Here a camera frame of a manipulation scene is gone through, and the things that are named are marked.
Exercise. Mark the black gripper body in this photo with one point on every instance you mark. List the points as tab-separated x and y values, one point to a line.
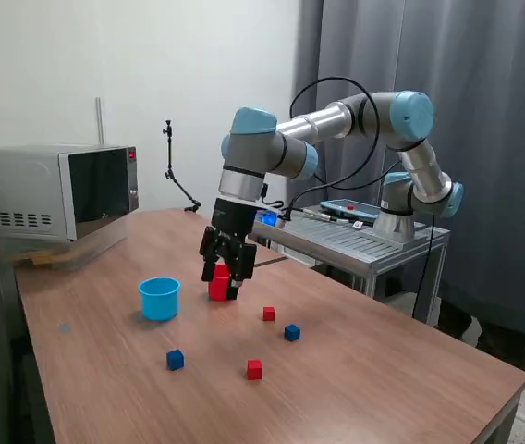
234	217

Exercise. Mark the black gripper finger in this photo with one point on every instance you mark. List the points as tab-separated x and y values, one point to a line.
209	263
243	266

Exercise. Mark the blue cube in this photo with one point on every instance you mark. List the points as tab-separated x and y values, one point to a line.
175	361
292	333

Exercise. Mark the red cube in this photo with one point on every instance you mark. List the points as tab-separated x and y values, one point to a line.
254	370
268	314

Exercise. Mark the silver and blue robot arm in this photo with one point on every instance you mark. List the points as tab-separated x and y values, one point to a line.
318	122

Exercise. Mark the thin metal strip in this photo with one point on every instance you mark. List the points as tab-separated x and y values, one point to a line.
269	262

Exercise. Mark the red plastic cup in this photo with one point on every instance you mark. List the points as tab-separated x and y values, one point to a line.
218	289

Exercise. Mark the blue plastic cup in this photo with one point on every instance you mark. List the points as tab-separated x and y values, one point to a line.
158	305

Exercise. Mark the teal teach pendant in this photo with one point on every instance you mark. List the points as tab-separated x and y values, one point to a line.
350	210

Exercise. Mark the small white code tag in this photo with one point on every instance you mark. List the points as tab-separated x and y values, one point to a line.
358	225

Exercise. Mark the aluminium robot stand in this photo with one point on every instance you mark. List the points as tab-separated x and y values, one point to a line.
364	242

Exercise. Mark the blue tape marker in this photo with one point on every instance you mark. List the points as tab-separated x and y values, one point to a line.
64	327

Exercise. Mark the thin metal pole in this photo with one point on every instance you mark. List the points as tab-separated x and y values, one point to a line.
98	120

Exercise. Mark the tan wood boards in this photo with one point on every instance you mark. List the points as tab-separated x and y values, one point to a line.
31	258

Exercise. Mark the silver microwave oven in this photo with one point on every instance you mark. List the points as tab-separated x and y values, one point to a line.
22	185

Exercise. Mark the dark trouser leg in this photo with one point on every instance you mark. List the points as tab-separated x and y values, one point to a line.
503	344
453	319

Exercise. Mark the grey curtain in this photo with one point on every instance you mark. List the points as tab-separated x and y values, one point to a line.
475	69

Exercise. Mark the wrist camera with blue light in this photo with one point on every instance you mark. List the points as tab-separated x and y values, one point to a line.
269	218

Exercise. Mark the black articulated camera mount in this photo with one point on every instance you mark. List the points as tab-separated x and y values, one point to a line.
169	148

